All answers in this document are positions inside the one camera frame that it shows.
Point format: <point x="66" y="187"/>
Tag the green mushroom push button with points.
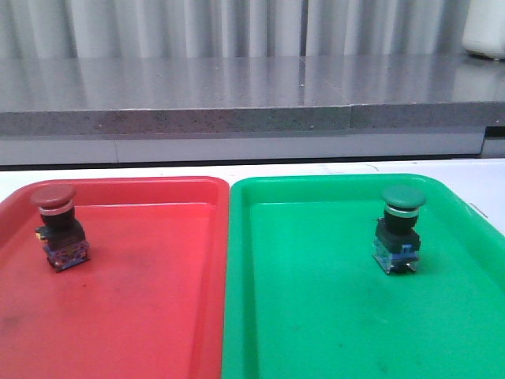
<point x="396" y="243"/>

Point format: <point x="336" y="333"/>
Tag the red mushroom push button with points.
<point x="63" y="237"/>

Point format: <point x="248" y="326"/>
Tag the grey stone counter slab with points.
<point x="94" y="97"/>

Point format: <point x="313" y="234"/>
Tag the green plastic tray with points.
<point x="306" y="299"/>

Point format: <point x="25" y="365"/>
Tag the red plastic tray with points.
<point x="147" y="304"/>

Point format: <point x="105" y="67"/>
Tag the white container in background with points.
<point x="484" y="29"/>

